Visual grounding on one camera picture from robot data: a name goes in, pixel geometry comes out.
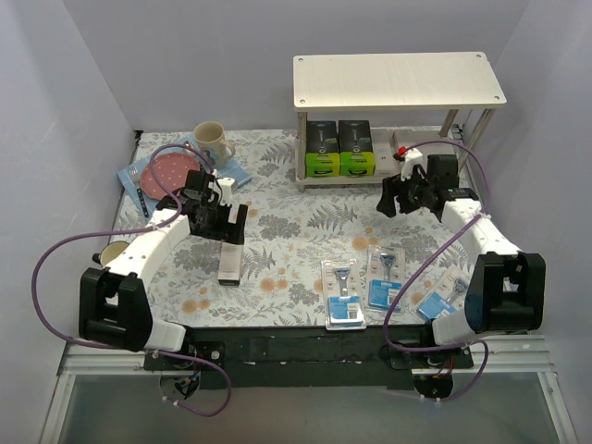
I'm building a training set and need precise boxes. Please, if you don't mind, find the white Harry's box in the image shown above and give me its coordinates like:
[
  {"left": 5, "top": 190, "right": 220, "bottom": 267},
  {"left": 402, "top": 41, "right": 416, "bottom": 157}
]
[
  {"left": 217, "top": 242, "right": 243, "bottom": 286},
  {"left": 391, "top": 129, "right": 429, "bottom": 151},
  {"left": 371, "top": 129, "right": 395, "bottom": 177}
]

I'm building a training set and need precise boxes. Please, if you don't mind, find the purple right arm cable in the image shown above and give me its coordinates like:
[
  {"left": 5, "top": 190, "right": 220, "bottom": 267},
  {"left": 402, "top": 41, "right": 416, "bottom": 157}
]
[{"left": 382, "top": 141, "right": 489, "bottom": 403}]

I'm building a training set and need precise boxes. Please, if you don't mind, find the blue checked cloth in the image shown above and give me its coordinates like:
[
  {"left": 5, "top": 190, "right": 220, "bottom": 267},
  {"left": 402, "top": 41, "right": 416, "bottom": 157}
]
[{"left": 117, "top": 147, "right": 252, "bottom": 219}]

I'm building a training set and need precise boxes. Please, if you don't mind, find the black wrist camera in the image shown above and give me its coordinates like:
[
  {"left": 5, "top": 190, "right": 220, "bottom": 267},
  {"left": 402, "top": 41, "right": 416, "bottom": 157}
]
[
  {"left": 181, "top": 170, "right": 216, "bottom": 202},
  {"left": 426, "top": 154, "right": 460, "bottom": 189}
]

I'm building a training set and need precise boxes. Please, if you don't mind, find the beige ceramic mug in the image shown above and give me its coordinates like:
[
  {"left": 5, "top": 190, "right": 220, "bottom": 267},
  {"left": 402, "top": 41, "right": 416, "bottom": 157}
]
[{"left": 193, "top": 121, "right": 236, "bottom": 169}]

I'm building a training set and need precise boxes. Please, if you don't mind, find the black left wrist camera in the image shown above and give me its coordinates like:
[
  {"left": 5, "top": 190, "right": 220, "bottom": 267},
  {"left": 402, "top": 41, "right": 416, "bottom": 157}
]
[{"left": 181, "top": 170, "right": 216, "bottom": 202}]

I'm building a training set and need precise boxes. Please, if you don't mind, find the pink dotted plate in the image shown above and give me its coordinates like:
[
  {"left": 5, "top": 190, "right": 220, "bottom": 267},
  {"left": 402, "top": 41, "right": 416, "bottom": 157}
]
[{"left": 140, "top": 153, "right": 201, "bottom": 201}]

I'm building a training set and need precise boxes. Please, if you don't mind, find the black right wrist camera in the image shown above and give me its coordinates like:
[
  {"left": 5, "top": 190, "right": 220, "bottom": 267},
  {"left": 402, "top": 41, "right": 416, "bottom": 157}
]
[{"left": 426, "top": 154, "right": 460, "bottom": 189}]

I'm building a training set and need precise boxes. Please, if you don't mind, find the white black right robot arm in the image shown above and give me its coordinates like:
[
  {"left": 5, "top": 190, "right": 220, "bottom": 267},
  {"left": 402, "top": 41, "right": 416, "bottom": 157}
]
[{"left": 376, "top": 167, "right": 546, "bottom": 368}]

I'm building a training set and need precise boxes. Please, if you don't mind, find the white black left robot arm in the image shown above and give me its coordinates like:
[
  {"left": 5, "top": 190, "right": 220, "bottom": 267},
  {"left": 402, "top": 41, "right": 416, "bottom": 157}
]
[{"left": 79, "top": 201, "right": 248, "bottom": 370}]

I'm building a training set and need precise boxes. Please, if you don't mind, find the cream enamel cup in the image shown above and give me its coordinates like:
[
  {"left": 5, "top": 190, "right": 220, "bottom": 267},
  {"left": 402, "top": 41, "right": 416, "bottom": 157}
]
[{"left": 92, "top": 240, "right": 130, "bottom": 268}]

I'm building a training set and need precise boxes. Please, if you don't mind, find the silver fork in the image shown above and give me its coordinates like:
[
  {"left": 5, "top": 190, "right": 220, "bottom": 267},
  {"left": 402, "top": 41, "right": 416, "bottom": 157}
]
[{"left": 128, "top": 166, "right": 150, "bottom": 219}]

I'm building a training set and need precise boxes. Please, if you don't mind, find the black green Gillette Labs box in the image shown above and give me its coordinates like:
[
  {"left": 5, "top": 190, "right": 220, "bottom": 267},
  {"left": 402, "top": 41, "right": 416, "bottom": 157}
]
[{"left": 305, "top": 120, "right": 340, "bottom": 177}]

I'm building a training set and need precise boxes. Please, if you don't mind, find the clear blue razor blister pack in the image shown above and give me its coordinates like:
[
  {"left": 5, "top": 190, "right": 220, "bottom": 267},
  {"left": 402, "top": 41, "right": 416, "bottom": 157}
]
[{"left": 321, "top": 258, "right": 366, "bottom": 331}]

